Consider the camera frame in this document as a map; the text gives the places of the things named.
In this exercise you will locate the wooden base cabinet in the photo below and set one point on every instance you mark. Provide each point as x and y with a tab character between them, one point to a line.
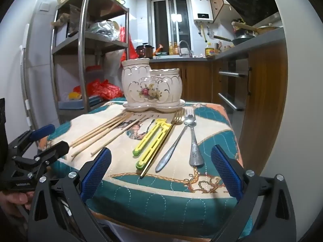
265	93

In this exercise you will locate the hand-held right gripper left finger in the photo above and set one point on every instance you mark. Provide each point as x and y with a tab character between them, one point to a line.
97	171

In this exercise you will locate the hanging white plastic bag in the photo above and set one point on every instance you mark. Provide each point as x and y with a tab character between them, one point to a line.
113	68

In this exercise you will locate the person's left hand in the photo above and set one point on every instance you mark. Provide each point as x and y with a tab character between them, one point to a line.
14	203

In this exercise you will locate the steel faucet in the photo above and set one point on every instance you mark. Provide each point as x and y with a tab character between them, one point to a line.
183	44

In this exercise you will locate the yellow oil bottle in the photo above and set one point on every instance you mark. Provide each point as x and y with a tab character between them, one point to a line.
209	51

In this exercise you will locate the printed quilted cloth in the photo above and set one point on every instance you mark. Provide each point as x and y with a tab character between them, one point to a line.
156	196

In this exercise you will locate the silver spoon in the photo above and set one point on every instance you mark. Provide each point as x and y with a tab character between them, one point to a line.
164	160

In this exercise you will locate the silver fork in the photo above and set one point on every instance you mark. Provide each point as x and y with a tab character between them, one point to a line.
195	153

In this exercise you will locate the white ceramic saucer tray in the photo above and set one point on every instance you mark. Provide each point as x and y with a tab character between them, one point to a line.
151	109

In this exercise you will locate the white refrigerator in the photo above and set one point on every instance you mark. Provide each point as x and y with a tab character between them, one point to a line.
37	55

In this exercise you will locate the white water heater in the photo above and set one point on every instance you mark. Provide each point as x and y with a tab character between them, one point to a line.
201	7

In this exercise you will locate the white wall switch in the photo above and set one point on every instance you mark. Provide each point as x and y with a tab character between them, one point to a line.
44	6

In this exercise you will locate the metal shelf rack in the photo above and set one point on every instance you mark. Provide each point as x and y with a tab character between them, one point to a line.
82	45

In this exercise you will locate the window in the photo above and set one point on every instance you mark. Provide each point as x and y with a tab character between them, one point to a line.
171	22

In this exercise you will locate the crumpled red plastic bag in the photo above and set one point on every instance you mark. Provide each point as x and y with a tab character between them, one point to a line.
106	89

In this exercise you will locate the black wok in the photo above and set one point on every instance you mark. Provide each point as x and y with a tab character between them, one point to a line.
239	41

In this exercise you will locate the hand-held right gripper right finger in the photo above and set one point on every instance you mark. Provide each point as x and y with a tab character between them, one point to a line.
225	171

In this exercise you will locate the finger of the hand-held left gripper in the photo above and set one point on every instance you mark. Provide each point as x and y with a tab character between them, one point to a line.
44	130
55	150

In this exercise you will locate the hanging red plastic bag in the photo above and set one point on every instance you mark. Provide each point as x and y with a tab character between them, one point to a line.
131	48

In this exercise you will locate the gold fork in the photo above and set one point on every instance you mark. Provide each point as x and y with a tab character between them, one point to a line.
178	117

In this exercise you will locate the wooden chopstick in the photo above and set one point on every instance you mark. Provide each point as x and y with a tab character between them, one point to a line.
96	132
118	139
101	140
101	133

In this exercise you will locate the floral ceramic utensil holder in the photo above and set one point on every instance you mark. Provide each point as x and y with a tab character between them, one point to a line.
141	80

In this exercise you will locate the clear plastic bag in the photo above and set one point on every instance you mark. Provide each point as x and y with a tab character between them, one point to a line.
103	30

